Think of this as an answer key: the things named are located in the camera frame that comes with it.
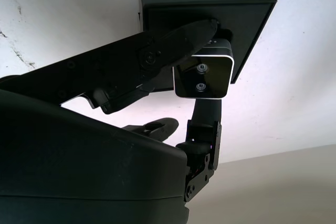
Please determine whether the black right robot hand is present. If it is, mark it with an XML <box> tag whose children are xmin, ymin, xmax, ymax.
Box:
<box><xmin>0</xmin><ymin>18</ymin><xmax>223</xmax><ymax>224</ymax></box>

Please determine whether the small silver black camera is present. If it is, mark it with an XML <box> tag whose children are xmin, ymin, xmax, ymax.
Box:
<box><xmin>172</xmin><ymin>39</ymin><xmax>235</xmax><ymax>100</ymax></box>

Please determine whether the black box base with insert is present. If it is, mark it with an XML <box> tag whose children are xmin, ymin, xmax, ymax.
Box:
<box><xmin>136</xmin><ymin>0</ymin><xmax>278</xmax><ymax>93</ymax></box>

